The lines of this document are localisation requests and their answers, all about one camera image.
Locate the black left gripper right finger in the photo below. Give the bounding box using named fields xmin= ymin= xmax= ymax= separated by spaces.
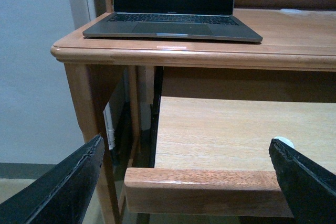
xmin=269 ymin=138 xmax=335 ymax=223

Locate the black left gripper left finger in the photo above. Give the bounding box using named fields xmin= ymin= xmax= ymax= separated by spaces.
xmin=1 ymin=135 xmax=104 ymax=223

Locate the wooden sliding keyboard tray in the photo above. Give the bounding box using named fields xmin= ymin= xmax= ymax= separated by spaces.
xmin=124 ymin=66 xmax=336 ymax=218

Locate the wooden desk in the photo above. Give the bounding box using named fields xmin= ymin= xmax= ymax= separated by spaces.
xmin=51 ymin=9 xmax=335 ymax=223

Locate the grey open laptop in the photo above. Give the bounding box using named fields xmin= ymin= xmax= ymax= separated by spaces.
xmin=83 ymin=0 xmax=262 ymax=42

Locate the white wall pipe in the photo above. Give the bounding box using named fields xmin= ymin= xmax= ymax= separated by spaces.
xmin=103 ymin=103 xmax=115 ymax=150

